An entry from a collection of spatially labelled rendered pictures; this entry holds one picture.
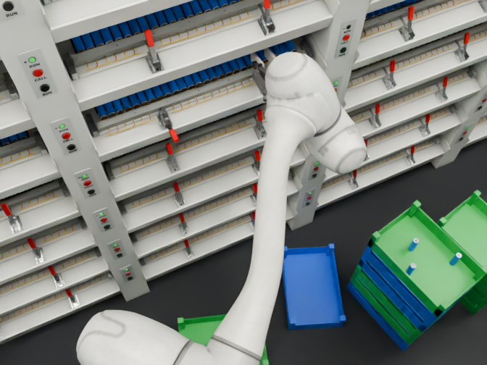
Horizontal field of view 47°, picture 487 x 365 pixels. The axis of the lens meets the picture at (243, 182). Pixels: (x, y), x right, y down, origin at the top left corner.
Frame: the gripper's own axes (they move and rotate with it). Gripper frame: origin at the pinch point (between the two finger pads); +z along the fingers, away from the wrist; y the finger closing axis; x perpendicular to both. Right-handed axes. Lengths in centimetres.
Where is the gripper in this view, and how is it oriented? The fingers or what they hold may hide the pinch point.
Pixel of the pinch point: (264, 59)
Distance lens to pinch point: 142.9
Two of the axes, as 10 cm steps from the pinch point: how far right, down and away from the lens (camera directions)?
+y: 9.1, -3.5, 2.2
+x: -0.8, -6.9, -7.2
